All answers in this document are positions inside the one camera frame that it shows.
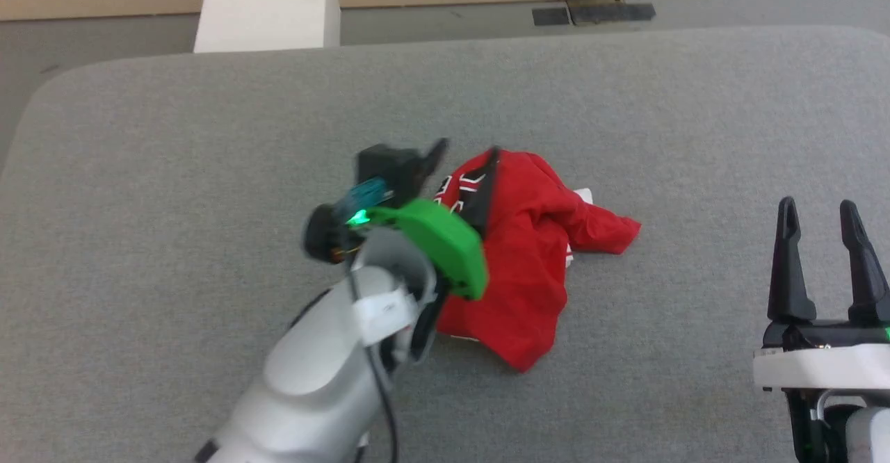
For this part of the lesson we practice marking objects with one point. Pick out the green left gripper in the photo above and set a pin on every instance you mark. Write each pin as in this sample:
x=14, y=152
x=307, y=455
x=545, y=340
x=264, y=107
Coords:
x=445, y=240

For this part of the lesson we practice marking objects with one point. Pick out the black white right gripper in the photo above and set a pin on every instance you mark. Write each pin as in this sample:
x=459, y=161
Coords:
x=820, y=366

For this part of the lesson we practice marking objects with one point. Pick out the red white jersey garment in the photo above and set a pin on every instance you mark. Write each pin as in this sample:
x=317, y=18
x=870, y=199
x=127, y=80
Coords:
x=535, y=275

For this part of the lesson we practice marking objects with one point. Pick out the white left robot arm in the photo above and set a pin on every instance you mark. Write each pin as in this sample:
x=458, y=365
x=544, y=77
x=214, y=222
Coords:
x=313, y=379

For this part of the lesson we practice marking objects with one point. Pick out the small black floor mat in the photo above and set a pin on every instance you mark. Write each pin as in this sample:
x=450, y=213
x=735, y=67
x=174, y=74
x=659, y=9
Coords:
x=551, y=17

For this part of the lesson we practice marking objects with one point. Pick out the long black floor mat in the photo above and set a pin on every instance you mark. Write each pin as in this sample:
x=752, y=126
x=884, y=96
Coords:
x=612, y=12

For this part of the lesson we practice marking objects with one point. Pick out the white square column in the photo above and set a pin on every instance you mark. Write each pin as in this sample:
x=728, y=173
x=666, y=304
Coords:
x=268, y=4

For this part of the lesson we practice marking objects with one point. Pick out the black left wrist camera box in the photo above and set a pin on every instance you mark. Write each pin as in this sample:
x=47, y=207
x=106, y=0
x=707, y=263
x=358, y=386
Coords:
x=386, y=167

